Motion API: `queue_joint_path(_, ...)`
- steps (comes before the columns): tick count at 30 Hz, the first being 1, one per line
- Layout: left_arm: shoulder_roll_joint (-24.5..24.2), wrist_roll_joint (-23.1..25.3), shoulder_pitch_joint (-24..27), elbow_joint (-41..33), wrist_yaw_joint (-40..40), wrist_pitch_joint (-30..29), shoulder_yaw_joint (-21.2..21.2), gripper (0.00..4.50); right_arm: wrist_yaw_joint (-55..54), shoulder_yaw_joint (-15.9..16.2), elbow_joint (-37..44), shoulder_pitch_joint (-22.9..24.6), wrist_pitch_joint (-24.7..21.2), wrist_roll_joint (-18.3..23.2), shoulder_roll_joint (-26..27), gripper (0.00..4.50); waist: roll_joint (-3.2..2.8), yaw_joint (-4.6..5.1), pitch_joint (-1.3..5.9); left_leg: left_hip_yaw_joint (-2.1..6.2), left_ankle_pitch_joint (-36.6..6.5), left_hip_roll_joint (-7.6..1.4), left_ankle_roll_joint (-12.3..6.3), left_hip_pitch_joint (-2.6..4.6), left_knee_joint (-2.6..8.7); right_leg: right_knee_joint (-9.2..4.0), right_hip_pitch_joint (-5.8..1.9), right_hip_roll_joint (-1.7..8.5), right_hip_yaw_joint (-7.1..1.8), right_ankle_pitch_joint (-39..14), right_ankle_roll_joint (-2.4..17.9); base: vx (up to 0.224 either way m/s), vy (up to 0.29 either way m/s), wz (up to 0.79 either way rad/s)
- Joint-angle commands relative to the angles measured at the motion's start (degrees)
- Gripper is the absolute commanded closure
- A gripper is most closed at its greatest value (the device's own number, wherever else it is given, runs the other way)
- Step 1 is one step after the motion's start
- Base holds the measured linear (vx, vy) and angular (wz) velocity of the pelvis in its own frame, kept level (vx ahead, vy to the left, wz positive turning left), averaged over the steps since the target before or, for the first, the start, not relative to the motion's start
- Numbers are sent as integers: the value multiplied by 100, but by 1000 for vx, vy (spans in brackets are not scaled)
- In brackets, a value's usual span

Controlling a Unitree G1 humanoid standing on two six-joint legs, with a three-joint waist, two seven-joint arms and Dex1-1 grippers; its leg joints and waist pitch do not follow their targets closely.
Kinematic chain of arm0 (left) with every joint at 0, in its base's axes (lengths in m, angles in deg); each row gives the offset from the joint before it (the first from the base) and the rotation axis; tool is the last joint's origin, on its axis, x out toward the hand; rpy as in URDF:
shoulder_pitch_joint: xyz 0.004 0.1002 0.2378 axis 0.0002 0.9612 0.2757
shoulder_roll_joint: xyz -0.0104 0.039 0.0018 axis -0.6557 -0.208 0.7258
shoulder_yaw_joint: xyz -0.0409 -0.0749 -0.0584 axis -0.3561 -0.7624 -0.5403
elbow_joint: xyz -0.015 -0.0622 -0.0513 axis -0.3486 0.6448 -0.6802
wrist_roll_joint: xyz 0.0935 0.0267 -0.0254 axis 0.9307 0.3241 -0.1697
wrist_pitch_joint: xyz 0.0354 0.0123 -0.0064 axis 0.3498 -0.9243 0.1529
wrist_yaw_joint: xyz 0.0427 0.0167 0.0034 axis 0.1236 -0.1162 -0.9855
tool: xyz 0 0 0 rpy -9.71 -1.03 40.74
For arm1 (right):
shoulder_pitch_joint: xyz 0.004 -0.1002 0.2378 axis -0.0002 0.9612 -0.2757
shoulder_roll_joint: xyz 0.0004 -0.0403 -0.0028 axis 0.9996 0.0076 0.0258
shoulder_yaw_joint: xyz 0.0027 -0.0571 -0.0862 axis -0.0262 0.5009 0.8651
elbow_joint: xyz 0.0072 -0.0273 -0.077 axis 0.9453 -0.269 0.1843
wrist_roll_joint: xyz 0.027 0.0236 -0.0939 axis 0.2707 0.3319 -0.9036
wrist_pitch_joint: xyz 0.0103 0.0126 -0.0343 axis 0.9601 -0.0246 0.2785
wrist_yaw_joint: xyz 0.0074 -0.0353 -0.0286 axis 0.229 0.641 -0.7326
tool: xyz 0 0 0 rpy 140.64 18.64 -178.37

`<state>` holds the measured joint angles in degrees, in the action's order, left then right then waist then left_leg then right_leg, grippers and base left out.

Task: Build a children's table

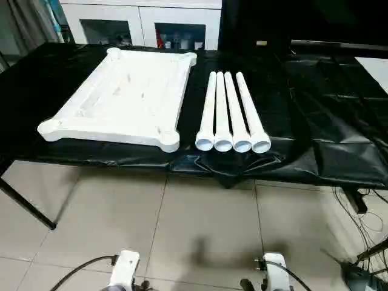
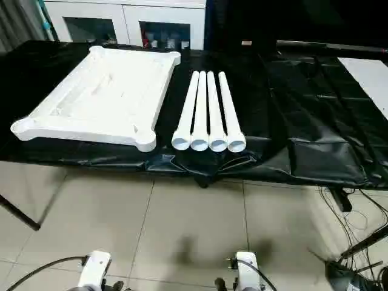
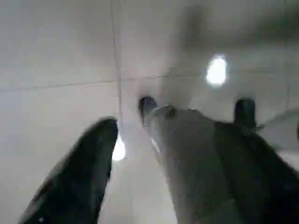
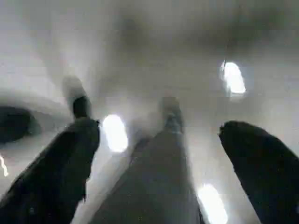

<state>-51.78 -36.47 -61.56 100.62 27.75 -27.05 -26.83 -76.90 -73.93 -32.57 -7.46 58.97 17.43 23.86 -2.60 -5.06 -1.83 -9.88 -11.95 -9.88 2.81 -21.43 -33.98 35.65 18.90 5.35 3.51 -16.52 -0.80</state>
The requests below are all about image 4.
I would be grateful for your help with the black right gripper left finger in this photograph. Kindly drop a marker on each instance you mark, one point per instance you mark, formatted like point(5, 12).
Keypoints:
point(51, 177)

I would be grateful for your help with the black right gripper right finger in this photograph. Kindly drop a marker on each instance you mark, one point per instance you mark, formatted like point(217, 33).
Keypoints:
point(264, 177)

